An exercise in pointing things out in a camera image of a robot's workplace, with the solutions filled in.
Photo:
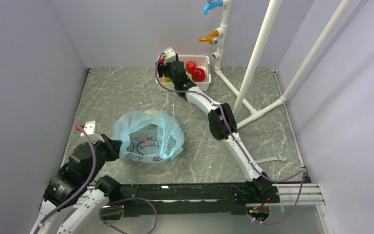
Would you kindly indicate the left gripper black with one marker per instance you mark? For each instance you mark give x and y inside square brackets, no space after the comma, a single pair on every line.
[113,146]

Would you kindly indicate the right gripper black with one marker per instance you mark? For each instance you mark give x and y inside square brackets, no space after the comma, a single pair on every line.
[163,67]

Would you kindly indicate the red fake tomato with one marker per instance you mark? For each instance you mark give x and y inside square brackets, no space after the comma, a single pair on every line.
[198,74]

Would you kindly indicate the light blue plastic bag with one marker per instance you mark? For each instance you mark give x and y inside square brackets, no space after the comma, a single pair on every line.
[148,138]

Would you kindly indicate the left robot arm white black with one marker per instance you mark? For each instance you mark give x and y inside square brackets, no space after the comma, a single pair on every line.
[71,182]

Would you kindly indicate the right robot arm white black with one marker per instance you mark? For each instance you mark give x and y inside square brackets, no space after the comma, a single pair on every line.
[223,128]

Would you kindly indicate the red fake apple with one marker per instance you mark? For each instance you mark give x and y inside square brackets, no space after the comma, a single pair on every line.
[190,67]

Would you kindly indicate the white plastic basket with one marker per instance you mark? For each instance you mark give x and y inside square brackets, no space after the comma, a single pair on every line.
[201,62]

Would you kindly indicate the orange faucet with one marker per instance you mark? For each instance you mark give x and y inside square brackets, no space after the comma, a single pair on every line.
[211,38]

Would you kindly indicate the blue faucet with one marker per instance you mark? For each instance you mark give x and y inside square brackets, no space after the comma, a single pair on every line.
[211,4]

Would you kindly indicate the silver wrench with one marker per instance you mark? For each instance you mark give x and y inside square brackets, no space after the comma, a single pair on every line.
[277,157]

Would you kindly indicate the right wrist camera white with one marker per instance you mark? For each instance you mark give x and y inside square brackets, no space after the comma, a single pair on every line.
[169,55]

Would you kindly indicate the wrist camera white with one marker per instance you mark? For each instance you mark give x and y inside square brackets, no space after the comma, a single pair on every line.
[169,55]
[92,129]

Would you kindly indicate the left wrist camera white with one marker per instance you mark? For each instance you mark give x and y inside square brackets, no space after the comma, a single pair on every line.
[92,129]

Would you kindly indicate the white PVC pipe frame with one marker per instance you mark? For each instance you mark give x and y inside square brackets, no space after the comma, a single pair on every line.
[267,24]

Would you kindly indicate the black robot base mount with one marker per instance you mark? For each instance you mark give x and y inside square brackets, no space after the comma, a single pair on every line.
[193,198]

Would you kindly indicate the aluminium rail frame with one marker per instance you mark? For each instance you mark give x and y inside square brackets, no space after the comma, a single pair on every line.
[290,194]

